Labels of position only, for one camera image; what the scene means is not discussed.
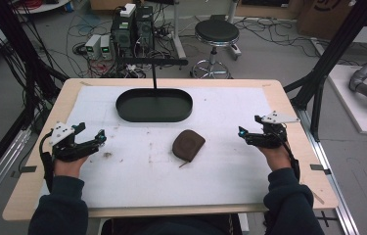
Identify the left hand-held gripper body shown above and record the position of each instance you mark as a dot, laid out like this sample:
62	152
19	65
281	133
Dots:
63	148

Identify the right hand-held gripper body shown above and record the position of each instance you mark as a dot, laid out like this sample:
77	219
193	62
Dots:
270	138

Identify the person's left hand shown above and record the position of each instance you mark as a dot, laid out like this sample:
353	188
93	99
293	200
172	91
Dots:
68	167

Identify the person's right hand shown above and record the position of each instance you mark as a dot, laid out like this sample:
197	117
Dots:
277	158

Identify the grey tape piece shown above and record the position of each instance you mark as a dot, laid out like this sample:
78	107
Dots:
319	168
28	169

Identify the brown zipper pouch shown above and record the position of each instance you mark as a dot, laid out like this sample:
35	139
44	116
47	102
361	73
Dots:
188	145

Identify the white table mat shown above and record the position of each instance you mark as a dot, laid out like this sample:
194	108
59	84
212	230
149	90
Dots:
138	182

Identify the black oval tray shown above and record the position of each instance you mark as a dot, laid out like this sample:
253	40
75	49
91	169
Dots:
154	107

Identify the grey power supply unit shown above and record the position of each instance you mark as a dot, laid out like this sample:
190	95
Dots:
106	47
92	45

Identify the white floor board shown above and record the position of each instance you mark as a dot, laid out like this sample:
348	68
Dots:
350	107

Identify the black T-shaped stand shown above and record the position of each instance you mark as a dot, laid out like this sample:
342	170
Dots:
153	61

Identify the black round stool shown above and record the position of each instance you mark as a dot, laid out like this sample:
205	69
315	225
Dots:
217	32

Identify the black computer tower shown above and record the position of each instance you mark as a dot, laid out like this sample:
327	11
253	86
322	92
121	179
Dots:
124	37
144	27

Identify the white table leg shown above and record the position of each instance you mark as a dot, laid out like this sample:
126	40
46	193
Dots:
177	32

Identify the cardboard box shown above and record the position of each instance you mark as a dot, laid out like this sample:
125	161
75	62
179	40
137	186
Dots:
324	16

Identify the white box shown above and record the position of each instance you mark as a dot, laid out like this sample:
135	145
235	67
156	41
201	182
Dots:
128	9

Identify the white round table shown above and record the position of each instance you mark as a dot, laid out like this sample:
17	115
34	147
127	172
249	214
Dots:
40	6

